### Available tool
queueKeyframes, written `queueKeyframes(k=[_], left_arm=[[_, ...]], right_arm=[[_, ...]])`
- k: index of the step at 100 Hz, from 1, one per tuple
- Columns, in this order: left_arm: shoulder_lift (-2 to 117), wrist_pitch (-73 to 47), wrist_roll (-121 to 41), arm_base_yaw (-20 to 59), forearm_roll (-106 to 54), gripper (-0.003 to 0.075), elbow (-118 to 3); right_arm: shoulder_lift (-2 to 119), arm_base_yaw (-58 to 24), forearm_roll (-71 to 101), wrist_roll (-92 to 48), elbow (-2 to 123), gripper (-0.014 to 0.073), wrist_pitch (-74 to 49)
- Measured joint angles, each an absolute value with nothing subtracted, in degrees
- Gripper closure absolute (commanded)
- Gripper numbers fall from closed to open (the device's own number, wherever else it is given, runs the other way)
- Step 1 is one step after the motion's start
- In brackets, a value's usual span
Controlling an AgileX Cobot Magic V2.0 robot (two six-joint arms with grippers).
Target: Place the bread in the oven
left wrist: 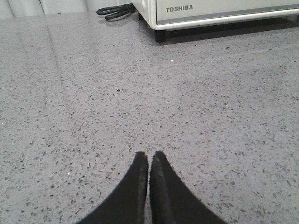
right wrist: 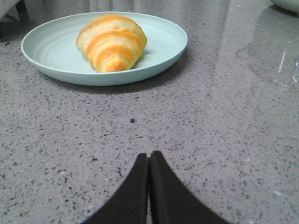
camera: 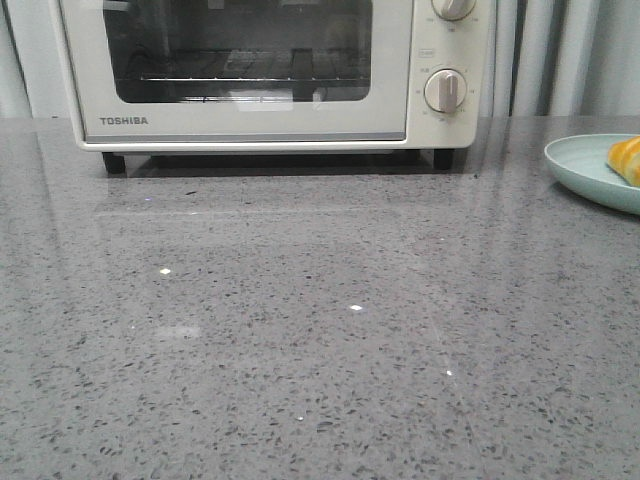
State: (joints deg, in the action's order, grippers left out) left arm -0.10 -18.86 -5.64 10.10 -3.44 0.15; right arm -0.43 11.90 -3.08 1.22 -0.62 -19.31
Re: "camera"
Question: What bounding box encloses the glass oven door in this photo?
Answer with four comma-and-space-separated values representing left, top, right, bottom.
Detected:
57, 1, 414, 144

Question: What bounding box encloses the golden croissant bread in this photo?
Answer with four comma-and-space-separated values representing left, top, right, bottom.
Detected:
607, 136, 640, 187

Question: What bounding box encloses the right black oven foot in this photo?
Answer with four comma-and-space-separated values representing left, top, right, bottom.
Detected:
433, 148, 455, 171

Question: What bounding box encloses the black oven foot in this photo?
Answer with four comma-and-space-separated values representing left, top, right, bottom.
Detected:
433, 148, 455, 171
102, 152, 126, 175

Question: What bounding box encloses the lower cream oven knob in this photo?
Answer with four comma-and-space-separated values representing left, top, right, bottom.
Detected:
424, 69, 467, 114

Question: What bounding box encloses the cream oven knob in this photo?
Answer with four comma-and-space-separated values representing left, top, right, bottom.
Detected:
424, 69, 467, 114
431, 0, 476, 22

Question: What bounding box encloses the left black oven foot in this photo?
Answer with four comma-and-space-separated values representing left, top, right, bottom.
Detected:
102, 152, 126, 175

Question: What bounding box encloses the cream Toshiba toaster oven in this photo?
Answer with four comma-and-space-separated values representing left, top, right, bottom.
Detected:
50, 0, 490, 159

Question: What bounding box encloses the upper cream oven knob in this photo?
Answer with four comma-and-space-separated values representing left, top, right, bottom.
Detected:
431, 0, 476, 22

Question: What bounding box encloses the light green plate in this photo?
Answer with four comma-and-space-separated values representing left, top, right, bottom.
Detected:
544, 134, 639, 215

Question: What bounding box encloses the grey white curtain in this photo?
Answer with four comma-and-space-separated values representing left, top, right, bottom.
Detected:
1, 1, 639, 118

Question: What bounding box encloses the metal wire oven rack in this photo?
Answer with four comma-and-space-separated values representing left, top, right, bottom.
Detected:
132, 48, 371, 101

